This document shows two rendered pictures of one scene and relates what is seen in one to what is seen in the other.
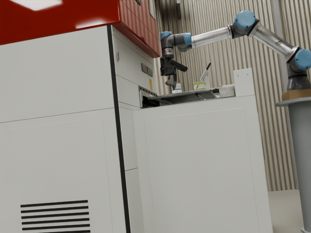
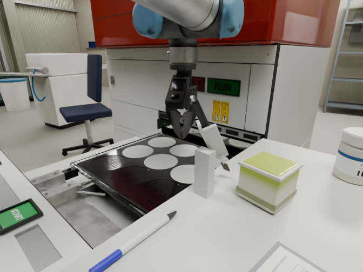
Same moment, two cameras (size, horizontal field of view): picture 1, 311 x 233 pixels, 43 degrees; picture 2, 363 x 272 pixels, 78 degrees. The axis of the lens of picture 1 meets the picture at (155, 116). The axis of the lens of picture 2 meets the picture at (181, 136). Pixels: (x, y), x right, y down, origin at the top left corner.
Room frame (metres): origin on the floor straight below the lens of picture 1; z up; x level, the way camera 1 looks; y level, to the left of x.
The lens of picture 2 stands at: (2.69, -0.69, 1.20)
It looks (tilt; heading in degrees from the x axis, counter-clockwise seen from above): 20 degrees down; 118
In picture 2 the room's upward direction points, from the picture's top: straight up
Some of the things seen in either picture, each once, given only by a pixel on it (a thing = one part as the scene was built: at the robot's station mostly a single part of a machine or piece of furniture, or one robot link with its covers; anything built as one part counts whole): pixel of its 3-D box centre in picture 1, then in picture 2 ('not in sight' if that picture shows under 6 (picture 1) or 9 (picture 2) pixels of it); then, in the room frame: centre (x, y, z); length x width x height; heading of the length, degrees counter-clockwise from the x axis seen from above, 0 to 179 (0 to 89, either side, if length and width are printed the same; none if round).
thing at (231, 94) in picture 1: (229, 97); (76, 219); (2.32, -0.45, 0.87); 0.36 x 0.08 x 0.03; 166
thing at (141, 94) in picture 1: (150, 102); (200, 141); (2.40, 0.02, 0.89); 0.44 x 0.02 x 0.10; 166
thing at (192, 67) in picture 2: (168, 66); (183, 86); (2.40, -0.11, 1.11); 0.09 x 0.08 x 0.12; 108
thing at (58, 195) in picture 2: not in sight; (59, 194); (2.24, -0.43, 0.89); 0.08 x 0.03 x 0.03; 76
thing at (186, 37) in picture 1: (182, 40); (165, 19); (2.41, -0.22, 1.27); 0.11 x 0.11 x 0.08; 85
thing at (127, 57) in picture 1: (138, 78); (167, 100); (2.23, 0.08, 1.02); 0.81 x 0.03 x 0.40; 166
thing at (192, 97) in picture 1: (184, 98); (161, 162); (2.36, -0.19, 0.90); 0.34 x 0.34 x 0.01; 76
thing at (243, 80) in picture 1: (245, 89); (7, 216); (2.21, -0.52, 0.89); 0.55 x 0.09 x 0.14; 166
